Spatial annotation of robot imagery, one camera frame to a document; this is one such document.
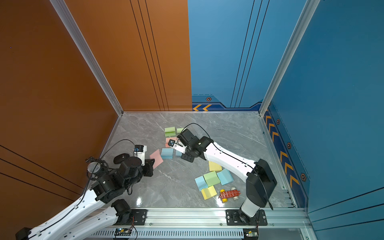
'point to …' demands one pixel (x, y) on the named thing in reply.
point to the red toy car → (225, 195)
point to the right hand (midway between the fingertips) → (186, 149)
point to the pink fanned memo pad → (167, 140)
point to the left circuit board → (122, 232)
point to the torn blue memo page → (178, 153)
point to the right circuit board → (251, 233)
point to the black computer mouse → (120, 158)
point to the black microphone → (96, 168)
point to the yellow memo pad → (214, 166)
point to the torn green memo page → (179, 130)
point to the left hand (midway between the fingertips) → (155, 158)
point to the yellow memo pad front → (208, 192)
